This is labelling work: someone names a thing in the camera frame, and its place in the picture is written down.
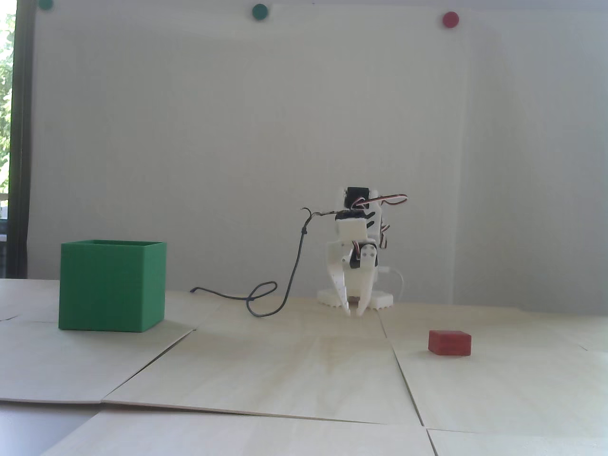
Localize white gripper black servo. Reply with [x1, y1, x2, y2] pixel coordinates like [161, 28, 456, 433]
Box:
[326, 239, 381, 317]

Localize red block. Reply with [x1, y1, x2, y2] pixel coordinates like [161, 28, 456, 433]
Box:
[428, 329, 473, 357]

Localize white ribbed robot base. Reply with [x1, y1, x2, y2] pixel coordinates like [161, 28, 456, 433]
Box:
[317, 288, 395, 312]

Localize green open box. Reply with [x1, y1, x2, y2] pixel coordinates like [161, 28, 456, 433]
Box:
[58, 239, 168, 333]

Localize large white backdrop board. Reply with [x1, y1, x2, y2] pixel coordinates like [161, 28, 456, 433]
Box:
[28, 4, 472, 304]

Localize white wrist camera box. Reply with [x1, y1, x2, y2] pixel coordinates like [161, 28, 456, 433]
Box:
[335, 212, 371, 241]

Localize white power cable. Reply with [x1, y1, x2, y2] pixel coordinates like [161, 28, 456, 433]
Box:
[380, 267, 406, 303]

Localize thin black camera cable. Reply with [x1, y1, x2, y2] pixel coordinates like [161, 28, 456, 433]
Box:
[190, 207, 343, 318]

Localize red white servo wire loop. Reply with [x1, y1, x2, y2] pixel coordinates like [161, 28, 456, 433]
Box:
[358, 193, 409, 210]

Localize dark window frame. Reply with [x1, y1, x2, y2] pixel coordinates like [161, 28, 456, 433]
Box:
[9, 0, 38, 280]

